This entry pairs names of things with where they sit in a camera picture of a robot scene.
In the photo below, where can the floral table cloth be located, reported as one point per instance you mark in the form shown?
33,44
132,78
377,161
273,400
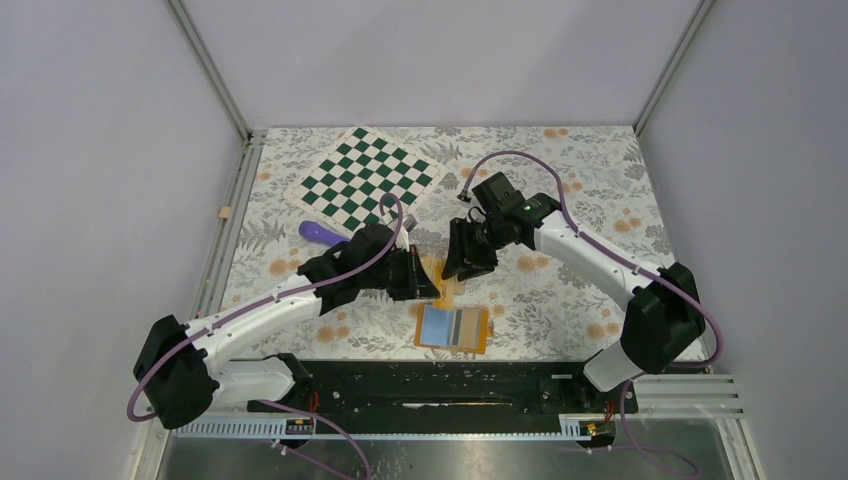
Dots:
539,309

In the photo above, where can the orange card holder wallet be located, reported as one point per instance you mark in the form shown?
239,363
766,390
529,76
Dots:
439,329

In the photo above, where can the clear plastic card box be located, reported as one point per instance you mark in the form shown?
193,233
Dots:
457,285

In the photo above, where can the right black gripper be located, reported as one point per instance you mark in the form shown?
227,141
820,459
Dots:
455,262

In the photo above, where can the green white chessboard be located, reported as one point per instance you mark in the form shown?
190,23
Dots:
360,177

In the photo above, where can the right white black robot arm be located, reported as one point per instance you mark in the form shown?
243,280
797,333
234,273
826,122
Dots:
660,304

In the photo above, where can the purple marker pen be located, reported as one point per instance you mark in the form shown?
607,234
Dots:
317,233

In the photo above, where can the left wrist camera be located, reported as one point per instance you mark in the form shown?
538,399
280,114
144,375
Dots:
402,239

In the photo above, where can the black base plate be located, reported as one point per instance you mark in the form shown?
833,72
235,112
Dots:
421,398

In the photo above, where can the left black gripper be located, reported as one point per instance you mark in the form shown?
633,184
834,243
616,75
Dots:
416,285

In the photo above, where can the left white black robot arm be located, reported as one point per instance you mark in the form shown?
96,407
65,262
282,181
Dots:
184,369

